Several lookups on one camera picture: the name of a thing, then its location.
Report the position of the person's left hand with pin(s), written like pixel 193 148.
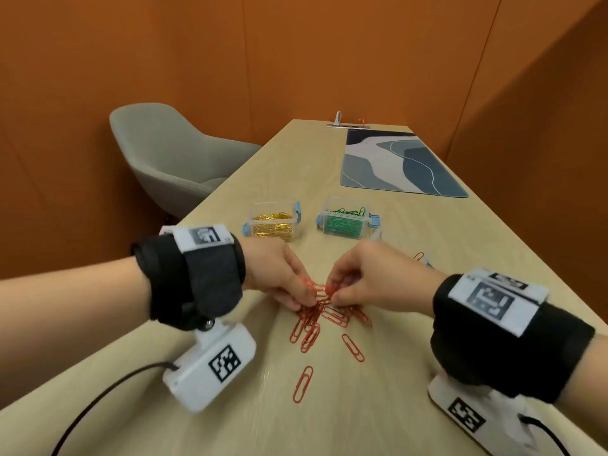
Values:
pixel 271 270

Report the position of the person's right hand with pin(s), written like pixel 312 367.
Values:
pixel 394 284

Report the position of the sorted heap of gold clips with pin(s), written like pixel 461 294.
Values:
pixel 274 227

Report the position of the pile of colored paper clips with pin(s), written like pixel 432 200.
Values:
pixel 311 337

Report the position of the sorted heap of green clips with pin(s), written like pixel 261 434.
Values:
pixel 344 224

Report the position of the person's left forearm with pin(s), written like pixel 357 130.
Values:
pixel 62 322

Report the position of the person's right forearm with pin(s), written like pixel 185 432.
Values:
pixel 589 389

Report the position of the white right marker band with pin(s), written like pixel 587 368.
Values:
pixel 458 292

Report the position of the white marker band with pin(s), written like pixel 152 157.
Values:
pixel 458 292
pixel 183 239

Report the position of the white left marker band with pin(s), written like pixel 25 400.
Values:
pixel 183 239

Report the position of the blue patterned desk mat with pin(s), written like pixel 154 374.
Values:
pixel 404 166

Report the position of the grey shell chair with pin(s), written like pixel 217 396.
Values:
pixel 166 156

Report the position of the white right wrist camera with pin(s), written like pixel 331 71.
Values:
pixel 442 394

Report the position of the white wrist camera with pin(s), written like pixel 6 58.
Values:
pixel 190 384
pixel 442 394

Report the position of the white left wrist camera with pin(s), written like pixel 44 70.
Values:
pixel 190 384

